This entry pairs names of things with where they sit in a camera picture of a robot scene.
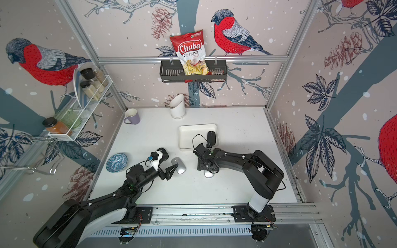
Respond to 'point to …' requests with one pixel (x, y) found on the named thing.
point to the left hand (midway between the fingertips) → (174, 157)
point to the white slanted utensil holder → (178, 106)
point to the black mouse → (211, 137)
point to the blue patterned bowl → (117, 163)
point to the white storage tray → (191, 136)
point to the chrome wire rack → (59, 151)
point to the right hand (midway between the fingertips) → (204, 165)
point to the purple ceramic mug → (132, 114)
